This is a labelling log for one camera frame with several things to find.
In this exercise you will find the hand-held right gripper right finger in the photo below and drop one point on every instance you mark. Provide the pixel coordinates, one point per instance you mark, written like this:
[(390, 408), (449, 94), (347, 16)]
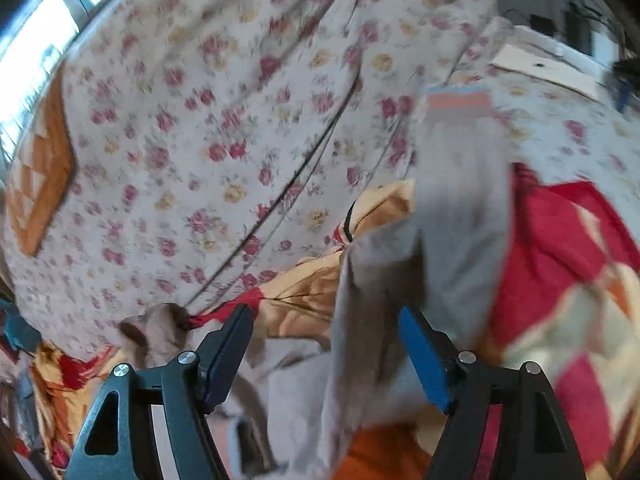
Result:
[(425, 360)]

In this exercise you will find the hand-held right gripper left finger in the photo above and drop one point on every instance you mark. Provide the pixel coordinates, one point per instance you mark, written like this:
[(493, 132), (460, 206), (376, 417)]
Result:
[(229, 355)]

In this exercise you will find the grey sweatshirt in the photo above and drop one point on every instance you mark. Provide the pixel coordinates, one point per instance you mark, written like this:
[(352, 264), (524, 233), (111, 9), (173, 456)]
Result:
[(450, 210)]

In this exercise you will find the beige cloth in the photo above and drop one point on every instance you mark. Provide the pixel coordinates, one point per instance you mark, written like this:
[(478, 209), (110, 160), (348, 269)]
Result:
[(155, 330)]

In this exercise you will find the orange red yellow printed blanket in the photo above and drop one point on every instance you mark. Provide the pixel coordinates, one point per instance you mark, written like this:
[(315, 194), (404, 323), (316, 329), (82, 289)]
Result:
[(550, 240)]

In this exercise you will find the floral bed sheet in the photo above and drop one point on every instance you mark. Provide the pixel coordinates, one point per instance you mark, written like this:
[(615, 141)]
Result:
[(200, 110)]

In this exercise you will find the orange checkered cushion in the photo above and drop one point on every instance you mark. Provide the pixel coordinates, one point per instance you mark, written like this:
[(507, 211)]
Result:
[(45, 170)]

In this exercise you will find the cardboard sheet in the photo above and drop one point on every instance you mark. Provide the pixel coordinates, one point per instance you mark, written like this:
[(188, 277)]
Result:
[(545, 67)]

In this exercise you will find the window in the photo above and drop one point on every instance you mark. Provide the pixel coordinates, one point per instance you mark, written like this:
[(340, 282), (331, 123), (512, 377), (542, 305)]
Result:
[(35, 50)]

